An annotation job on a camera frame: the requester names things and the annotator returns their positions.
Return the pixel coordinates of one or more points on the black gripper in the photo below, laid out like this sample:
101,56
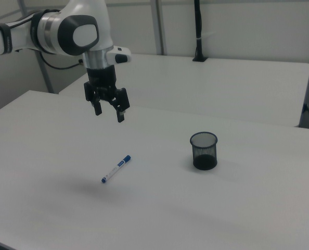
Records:
101,76

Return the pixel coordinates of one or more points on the blue capped white marker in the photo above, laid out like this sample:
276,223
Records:
115,169

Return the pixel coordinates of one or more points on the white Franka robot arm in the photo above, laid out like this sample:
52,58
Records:
74,34

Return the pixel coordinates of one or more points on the black mesh pen cup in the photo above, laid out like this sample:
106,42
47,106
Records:
205,161

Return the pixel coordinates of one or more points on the black pole with base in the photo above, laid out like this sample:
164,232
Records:
198,26

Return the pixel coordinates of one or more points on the gray partition post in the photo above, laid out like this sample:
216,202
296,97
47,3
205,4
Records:
161,26

